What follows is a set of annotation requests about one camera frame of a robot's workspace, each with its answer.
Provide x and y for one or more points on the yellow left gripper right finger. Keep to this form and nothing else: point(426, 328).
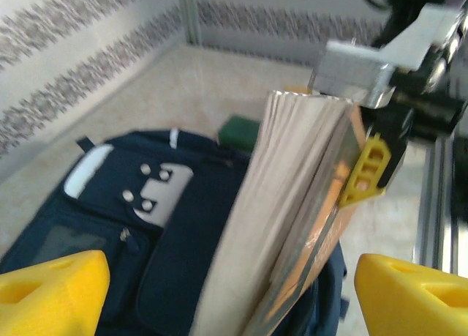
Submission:
point(413, 303)

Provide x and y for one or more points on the small green box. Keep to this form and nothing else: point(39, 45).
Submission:
point(237, 133)

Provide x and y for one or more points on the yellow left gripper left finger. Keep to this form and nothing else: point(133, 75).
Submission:
point(47, 299)

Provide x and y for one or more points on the aluminium frame post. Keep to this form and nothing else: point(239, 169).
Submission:
point(190, 14)

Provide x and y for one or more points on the brown cover book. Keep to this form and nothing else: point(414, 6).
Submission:
point(278, 189)

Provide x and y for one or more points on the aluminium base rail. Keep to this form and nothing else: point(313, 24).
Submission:
point(438, 204)

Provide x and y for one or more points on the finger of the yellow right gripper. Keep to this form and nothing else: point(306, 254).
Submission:
point(371, 167)
point(298, 90)

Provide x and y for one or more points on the navy blue backpack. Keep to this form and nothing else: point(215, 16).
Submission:
point(109, 189)

